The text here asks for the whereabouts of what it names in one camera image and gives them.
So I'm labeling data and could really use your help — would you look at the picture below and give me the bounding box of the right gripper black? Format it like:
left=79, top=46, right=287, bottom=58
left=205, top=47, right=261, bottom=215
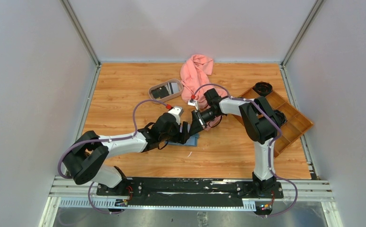
left=189, top=108, right=221, bottom=137

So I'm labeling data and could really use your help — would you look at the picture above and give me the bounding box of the blue leather card holder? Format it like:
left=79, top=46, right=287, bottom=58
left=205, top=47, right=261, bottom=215
left=168, top=133, right=200, bottom=147

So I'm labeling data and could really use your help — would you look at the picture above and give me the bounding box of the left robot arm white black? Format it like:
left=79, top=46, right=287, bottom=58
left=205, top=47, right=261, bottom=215
left=60, top=113, right=189, bottom=195

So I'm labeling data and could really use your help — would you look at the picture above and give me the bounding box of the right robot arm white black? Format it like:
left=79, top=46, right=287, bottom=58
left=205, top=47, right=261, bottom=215
left=188, top=88, right=283, bottom=198

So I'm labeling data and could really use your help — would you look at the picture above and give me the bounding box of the black card left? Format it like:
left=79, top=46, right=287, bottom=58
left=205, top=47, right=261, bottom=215
left=151, top=86, right=170, bottom=99

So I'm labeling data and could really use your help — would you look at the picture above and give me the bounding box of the pink oval tray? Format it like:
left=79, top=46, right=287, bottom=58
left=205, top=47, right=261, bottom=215
left=148, top=79, right=183, bottom=102

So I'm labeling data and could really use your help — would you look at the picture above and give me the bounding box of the pink cloth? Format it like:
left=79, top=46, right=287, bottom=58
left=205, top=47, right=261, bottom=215
left=180, top=54, right=228, bottom=109

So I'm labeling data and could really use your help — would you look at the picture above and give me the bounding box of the black tape roll upper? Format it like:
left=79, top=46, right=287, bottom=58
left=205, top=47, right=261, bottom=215
left=252, top=81, right=273, bottom=97

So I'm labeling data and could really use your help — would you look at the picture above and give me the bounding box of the black tape roll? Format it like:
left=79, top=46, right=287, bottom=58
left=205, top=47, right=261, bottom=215
left=275, top=110, right=287, bottom=126
left=252, top=81, right=273, bottom=97

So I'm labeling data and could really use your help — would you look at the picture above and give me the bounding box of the black tape roll lower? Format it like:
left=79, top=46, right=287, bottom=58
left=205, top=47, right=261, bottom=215
left=275, top=110, right=287, bottom=126

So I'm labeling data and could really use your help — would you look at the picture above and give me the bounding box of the wooden compartment tray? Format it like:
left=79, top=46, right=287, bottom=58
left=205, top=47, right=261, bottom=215
left=239, top=86, right=313, bottom=157

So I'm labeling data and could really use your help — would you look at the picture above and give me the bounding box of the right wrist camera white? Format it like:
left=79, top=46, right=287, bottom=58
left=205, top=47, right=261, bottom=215
left=187, top=98, right=199, bottom=111

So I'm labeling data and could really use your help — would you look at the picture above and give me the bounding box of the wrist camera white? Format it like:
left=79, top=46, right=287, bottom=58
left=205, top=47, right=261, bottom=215
left=168, top=106, right=184, bottom=125
left=187, top=98, right=199, bottom=111

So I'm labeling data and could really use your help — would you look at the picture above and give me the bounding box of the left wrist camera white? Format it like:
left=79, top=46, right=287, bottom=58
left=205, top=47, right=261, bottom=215
left=168, top=106, right=184, bottom=125

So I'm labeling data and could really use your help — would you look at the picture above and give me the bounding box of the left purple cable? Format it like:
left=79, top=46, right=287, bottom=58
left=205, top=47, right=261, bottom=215
left=57, top=99, right=173, bottom=216

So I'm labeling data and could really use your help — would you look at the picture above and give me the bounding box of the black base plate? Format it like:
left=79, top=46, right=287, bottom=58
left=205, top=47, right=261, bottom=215
left=95, top=177, right=284, bottom=208

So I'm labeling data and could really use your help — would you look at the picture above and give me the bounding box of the aluminium rail frame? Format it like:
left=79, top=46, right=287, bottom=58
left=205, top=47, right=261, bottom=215
left=39, top=176, right=343, bottom=227

